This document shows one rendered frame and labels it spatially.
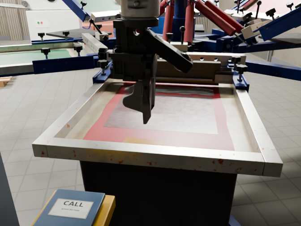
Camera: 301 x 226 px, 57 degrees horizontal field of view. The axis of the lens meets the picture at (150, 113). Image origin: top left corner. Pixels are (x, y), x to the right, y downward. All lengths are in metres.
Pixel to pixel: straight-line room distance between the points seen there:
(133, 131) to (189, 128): 0.17
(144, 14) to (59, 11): 5.04
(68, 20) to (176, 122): 4.81
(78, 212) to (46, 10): 5.32
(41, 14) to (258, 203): 4.72
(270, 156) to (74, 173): 1.82
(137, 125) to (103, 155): 0.21
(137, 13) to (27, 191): 1.88
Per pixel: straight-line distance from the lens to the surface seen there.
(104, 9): 2.47
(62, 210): 0.55
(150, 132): 0.80
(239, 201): 2.09
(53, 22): 5.58
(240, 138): 0.81
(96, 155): 0.68
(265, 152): 0.70
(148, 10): 0.53
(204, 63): 1.16
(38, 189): 2.24
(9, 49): 2.05
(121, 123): 0.86
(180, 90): 1.11
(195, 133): 0.80
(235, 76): 1.21
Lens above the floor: 1.34
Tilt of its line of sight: 24 degrees down
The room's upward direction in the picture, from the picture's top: straight up
